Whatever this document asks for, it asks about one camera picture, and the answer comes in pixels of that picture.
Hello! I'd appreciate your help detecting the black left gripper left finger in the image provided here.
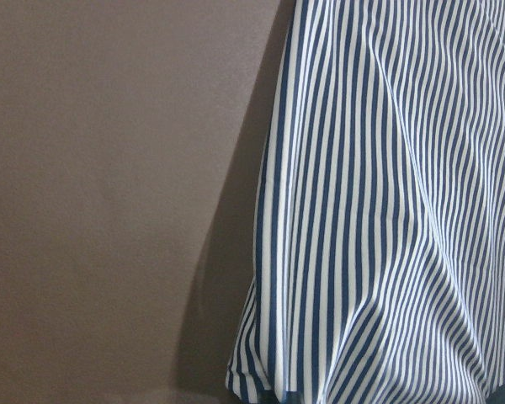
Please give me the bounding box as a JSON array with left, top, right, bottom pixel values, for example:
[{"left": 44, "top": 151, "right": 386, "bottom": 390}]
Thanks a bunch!
[{"left": 258, "top": 390, "right": 305, "bottom": 404}]

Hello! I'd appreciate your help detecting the striped polo shirt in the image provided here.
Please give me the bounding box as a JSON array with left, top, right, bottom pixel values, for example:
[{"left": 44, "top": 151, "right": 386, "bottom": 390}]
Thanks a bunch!
[{"left": 226, "top": 1, "right": 505, "bottom": 403}]

